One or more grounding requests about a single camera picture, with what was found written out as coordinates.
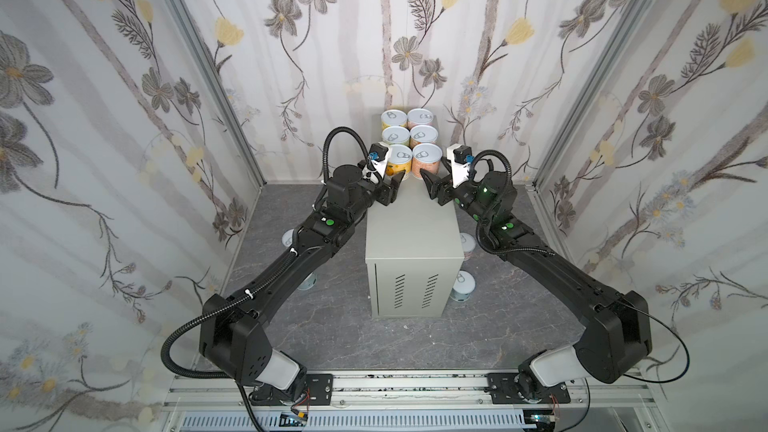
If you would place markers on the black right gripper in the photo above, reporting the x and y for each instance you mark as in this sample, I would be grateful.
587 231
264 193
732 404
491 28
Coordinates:
444 191

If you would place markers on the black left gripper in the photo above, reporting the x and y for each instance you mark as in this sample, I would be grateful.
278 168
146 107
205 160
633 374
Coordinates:
387 194

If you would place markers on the orange label can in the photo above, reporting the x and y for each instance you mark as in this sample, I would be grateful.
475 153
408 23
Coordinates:
400 160

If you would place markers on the green label can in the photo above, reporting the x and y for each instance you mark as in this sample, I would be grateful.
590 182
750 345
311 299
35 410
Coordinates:
287 238
396 135

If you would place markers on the brown label can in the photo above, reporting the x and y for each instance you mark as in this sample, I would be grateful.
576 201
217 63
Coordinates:
421 134

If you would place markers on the yellow label can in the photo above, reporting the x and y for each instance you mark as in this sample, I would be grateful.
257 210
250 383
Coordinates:
393 118

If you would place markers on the pink label can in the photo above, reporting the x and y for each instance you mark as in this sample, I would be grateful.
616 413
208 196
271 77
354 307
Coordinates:
419 116

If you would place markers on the light blue can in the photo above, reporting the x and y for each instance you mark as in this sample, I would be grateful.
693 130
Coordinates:
308 283
463 287

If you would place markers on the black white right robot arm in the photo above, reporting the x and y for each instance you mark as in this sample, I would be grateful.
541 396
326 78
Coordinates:
617 331

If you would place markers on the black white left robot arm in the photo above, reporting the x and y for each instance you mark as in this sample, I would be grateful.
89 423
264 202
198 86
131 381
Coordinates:
215 336

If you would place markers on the white can beside cabinet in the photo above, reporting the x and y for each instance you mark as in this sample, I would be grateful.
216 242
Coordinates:
468 244

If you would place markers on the grey metal cabinet box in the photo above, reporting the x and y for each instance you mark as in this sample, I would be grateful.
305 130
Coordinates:
413 253

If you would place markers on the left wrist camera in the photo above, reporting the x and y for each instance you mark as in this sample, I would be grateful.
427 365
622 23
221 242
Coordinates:
378 159

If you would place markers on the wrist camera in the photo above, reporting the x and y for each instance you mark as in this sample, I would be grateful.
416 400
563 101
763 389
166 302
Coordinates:
378 159
460 158

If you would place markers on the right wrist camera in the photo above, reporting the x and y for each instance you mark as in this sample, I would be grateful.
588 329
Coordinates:
460 158

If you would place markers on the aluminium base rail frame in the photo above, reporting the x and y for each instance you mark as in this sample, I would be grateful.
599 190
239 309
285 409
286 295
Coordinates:
583 405

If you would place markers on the white slotted cable duct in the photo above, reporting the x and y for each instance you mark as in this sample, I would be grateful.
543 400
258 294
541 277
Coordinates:
394 420

